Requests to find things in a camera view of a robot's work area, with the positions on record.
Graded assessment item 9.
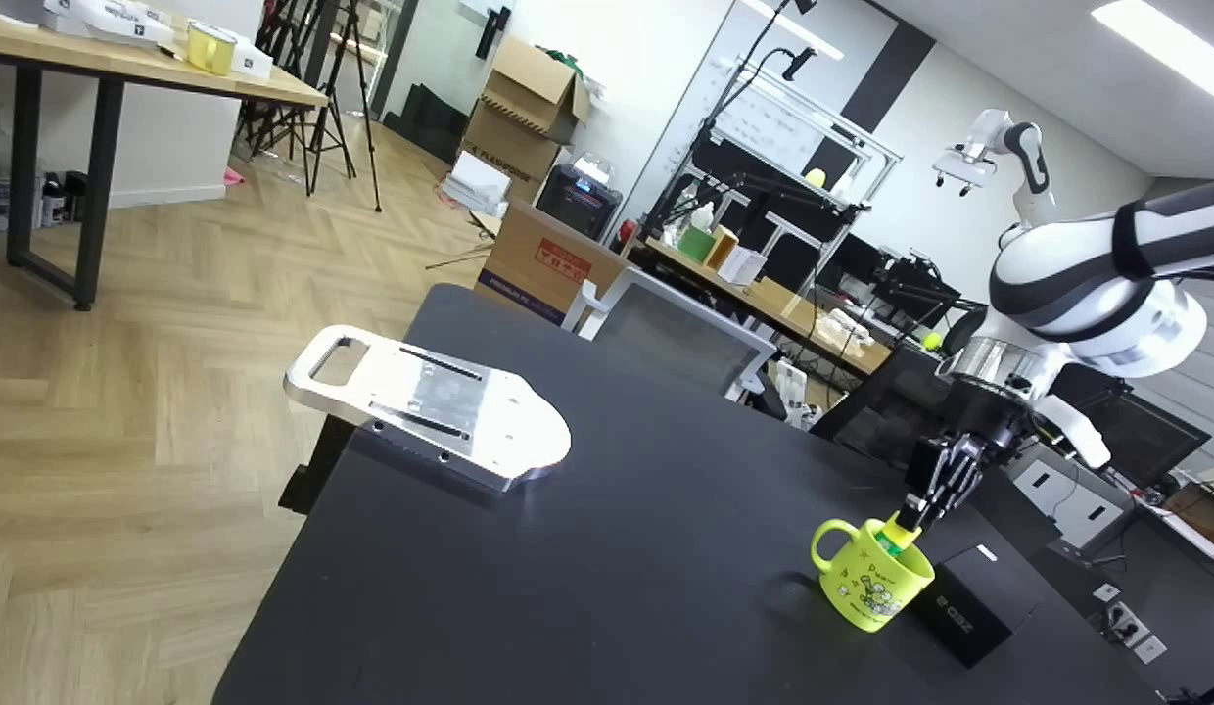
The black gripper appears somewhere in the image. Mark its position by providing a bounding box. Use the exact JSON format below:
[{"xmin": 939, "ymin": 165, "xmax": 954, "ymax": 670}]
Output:
[{"xmin": 899, "ymin": 373, "xmax": 1040, "ymax": 533}]

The black angled screen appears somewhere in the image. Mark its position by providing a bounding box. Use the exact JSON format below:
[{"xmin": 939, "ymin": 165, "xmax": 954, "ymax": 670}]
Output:
[{"xmin": 816, "ymin": 339, "xmax": 955, "ymax": 485}]

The small black box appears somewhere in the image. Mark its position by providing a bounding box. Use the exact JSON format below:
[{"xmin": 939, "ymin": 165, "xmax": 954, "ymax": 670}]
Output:
[{"xmin": 909, "ymin": 556, "xmax": 1014, "ymax": 670}]

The white storage box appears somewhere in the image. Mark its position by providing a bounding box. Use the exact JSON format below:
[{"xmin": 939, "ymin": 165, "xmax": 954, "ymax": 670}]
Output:
[{"xmin": 1010, "ymin": 455, "xmax": 1132, "ymax": 552}]

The black office chair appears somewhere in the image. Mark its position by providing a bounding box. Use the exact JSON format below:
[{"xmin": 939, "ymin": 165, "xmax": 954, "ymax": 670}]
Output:
[{"xmin": 939, "ymin": 301, "xmax": 997, "ymax": 365}]

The black computer monitor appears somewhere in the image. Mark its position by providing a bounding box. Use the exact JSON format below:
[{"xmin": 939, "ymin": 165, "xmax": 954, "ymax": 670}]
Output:
[{"xmin": 1088, "ymin": 366, "xmax": 1214, "ymax": 492}]

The white power strip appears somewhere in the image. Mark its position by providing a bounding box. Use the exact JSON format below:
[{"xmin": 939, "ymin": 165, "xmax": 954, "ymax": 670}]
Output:
[{"xmin": 1092, "ymin": 578, "xmax": 1170, "ymax": 664}]

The green box on desk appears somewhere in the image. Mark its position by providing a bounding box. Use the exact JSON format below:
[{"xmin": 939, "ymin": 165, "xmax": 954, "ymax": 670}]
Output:
[{"xmin": 674, "ymin": 224, "xmax": 719, "ymax": 266}]

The white framed whiteboard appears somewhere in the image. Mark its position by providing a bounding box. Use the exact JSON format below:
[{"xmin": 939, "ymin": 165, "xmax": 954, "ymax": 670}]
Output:
[{"xmin": 713, "ymin": 80, "xmax": 904, "ymax": 207}]

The cardboard box with red print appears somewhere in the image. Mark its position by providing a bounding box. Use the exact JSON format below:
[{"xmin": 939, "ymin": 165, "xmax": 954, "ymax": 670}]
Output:
[{"xmin": 473, "ymin": 203, "xmax": 631, "ymax": 327}]

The black printer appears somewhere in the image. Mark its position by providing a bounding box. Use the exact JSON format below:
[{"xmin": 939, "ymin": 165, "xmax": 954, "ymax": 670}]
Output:
[{"xmin": 536, "ymin": 161, "xmax": 622, "ymax": 241}]

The ceiling light panel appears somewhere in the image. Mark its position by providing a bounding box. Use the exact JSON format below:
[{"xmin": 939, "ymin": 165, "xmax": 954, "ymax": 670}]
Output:
[{"xmin": 1088, "ymin": 0, "xmax": 1214, "ymax": 112}]

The closed plain cardboard box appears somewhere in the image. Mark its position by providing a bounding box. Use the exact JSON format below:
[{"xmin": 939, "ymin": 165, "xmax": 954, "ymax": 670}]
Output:
[{"xmin": 458, "ymin": 99, "xmax": 566, "ymax": 189}]

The white paper stack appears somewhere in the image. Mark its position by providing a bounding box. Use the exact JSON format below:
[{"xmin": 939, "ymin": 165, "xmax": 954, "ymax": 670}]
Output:
[{"xmin": 441, "ymin": 148, "xmax": 515, "ymax": 219}]

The open plain cardboard box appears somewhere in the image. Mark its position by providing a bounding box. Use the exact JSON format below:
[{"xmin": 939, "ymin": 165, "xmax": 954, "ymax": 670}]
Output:
[{"xmin": 484, "ymin": 36, "xmax": 600, "ymax": 146}]

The black clamp under plate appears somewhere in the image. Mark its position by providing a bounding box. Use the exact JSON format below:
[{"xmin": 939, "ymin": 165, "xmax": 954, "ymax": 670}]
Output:
[{"xmin": 273, "ymin": 409, "xmax": 362, "ymax": 516}]

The black tripod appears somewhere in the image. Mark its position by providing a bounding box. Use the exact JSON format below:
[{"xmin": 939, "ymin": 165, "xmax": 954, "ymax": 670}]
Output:
[{"xmin": 232, "ymin": 0, "xmax": 388, "ymax": 215}]

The small yellow box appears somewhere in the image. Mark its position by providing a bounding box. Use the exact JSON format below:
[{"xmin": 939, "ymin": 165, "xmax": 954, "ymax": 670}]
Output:
[{"xmin": 181, "ymin": 23, "xmax": 238, "ymax": 76}]

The wooden table with black legs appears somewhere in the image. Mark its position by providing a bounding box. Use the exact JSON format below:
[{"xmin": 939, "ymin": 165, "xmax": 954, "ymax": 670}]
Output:
[{"xmin": 0, "ymin": 5, "xmax": 331, "ymax": 313}]

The white device on wooden table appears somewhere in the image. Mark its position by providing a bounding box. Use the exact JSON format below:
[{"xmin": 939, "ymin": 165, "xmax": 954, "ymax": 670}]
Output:
[{"xmin": 35, "ymin": 0, "xmax": 181, "ymax": 54}]

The yellow cup with handle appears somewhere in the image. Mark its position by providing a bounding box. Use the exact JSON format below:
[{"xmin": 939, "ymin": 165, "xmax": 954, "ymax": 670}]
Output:
[{"xmin": 806, "ymin": 511, "xmax": 939, "ymax": 638}]

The grey panel with white frame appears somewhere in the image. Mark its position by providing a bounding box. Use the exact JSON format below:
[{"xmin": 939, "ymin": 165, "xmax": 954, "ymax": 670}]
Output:
[{"xmin": 578, "ymin": 266, "xmax": 781, "ymax": 401}]

